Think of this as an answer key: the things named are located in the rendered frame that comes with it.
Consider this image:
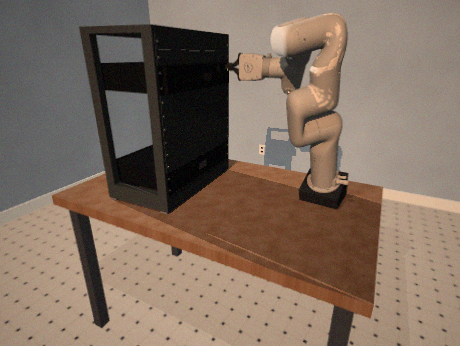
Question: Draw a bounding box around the black open-frame rack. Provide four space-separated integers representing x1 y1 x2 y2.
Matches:
80 24 229 215

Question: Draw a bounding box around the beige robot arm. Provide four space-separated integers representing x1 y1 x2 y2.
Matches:
262 13 349 193

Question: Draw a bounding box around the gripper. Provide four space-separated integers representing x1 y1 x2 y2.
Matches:
224 53 266 81

